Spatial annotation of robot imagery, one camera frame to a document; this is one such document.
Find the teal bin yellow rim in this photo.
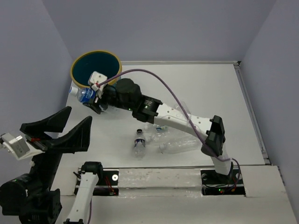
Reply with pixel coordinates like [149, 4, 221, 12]
[70, 50, 122, 88]

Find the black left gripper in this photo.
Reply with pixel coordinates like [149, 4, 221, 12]
[22, 101, 94, 188]

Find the clear bottle blue label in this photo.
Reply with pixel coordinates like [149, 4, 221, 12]
[69, 86, 96, 103]

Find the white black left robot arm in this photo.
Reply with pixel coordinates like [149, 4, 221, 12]
[0, 106, 93, 224]

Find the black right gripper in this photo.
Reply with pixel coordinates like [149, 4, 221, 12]
[83, 86, 134, 115]

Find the small bottle black cap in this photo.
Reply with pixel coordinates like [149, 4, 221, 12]
[133, 129, 146, 159]

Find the crushed clear plastic bottle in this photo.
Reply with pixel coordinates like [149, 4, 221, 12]
[145, 129, 186, 143]

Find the clear bottle white cap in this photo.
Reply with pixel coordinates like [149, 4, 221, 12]
[158, 136, 202, 154]

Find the clear bottle green white label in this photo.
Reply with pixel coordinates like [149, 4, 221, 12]
[144, 123, 168, 132]

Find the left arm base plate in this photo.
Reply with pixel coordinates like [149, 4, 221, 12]
[93, 168, 119, 196]

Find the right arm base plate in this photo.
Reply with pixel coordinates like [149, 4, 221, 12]
[200, 169, 246, 196]

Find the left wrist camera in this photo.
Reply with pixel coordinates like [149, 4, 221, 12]
[0, 133, 44, 160]

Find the clear wide-mouth plastic jar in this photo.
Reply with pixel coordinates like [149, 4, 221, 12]
[173, 101, 190, 114]

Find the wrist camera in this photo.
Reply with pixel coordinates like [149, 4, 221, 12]
[0, 133, 44, 160]
[88, 71, 107, 98]

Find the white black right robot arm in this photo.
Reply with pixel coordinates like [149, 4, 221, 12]
[79, 78, 233, 183]

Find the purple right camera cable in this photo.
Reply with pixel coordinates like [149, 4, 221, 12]
[94, 69, 241, 187]

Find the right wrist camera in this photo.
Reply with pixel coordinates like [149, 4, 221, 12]
[88, 71, 107, 98]

